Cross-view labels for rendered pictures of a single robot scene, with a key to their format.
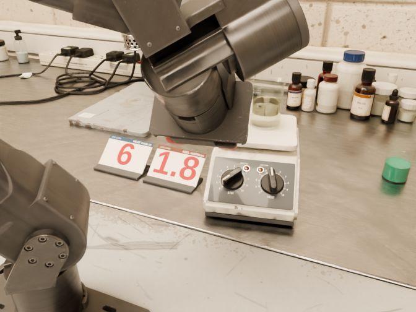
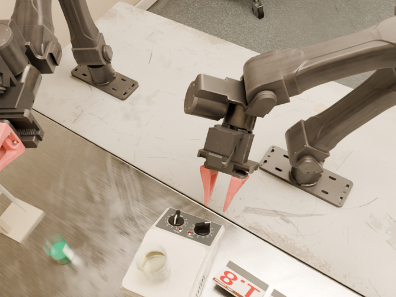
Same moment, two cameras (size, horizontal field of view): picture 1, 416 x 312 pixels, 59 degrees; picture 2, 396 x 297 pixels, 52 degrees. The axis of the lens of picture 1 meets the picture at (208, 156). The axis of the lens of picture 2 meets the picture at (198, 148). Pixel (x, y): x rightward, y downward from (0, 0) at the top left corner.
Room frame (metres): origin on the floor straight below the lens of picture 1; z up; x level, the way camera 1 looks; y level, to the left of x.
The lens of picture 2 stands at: (0.75, 0.08, 1.70)
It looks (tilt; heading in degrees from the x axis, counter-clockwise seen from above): 55 degrees down; 198
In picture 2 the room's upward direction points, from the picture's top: 7 degrees counter-clockwise
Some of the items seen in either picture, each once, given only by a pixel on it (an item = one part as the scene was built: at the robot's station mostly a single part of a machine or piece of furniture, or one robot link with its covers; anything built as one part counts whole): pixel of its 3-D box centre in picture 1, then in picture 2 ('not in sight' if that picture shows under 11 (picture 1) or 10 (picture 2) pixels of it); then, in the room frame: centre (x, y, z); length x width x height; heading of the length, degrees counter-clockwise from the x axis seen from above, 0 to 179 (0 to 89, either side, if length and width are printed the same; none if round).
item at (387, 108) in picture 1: (391, 105); not in sight; (0.77, -0.40, 0.94); 0.03 x 0.03 x 0.07
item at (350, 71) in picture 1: (350, 78); not in sight; (0.87, -0.34, 0.96); 0.07 x 0.07 x 0.13
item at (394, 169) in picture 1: (398, 161); (59, 250); (0.53, -0.31, 0.93); 0.04 x 0.04 x 0.06
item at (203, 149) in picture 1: (193, 155); not in sight; (0.59, 0.03, 0.91); 0.06 x 0.06 x 0.02
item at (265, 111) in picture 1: (267, 102); (152, 264); (0.55, -0.09, 1.02); 0.06 x 0.05 x 0.08; 124
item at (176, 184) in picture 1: (174, 167); (241, 283); (0.53, 0.05, 0.92); 0.09 x 0.06 x 0.04; 67
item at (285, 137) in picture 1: (259, 129); (164, 267); (0.54, -0.08, 0.98); 0.12 x 0.12 x 0.01; 79
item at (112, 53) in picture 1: (112, 56); not in sight; (1.15, 0.29, 0.95); 0.07 x 0.04 x 0.02; 158
